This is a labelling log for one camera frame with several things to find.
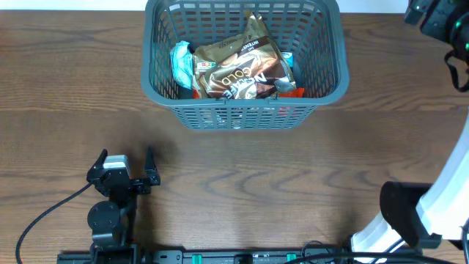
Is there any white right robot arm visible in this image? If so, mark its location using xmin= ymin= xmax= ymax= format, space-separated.
xmin=343 ymin=0 xmax=468 ymax=263

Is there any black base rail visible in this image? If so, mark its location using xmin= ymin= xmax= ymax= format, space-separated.
xmin=56 ymin=247 xmax=424 ymax=264

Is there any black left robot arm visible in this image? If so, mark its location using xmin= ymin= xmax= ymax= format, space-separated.
xmin=86 ymin=148 xmax=160 ymax=263

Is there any gold Nescafe coffee bag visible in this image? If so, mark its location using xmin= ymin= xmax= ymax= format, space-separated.
xmin=192 ymin=11 xmax=297 ymax=100

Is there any Kleenex tissue multipack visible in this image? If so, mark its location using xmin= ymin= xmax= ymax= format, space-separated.
xmin=281 ymin=52 xmax=294 ymax=68

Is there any orange cracker packet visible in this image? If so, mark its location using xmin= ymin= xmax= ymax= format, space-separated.
xmin=192 ymin=88 xmax=304 ymax=99

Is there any teal white snack packet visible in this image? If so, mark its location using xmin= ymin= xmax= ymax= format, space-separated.
xmin=169 ymin=40 xmax=193 ymax=89

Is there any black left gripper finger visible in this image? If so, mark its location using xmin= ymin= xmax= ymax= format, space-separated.
xmin=91 ymin=149 xmax=108 ymax=172
xmin=144 ymin=147 xmax=158 ymax=180

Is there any grey plastic basket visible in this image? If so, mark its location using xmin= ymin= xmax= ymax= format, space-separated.
xmin=141 ymin=0 xmax=350 ymax=130

